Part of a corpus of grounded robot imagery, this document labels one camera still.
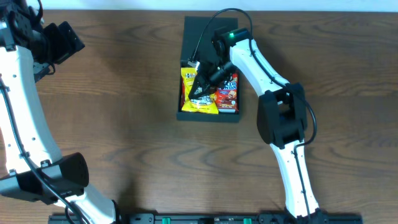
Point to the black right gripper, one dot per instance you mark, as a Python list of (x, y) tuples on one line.
[(207, 86)]

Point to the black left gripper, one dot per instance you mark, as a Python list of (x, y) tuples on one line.
[(61, 50)]

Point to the yellow Hacks candy bag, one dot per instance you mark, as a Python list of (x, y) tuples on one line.
[(203, 104)]

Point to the red Hello Panda box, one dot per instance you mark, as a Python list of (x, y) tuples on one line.
[(226, 98)]

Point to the red Hacks candy bag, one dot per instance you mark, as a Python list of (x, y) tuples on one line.
[(182, 98)]

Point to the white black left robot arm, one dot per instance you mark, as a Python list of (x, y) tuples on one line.
[(37, 169)]

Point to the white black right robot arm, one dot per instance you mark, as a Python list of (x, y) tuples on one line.
[(282, 110)]

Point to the dark green open box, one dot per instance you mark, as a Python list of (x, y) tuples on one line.
[(197, 34)]

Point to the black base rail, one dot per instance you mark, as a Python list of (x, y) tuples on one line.
[(264, 218)]

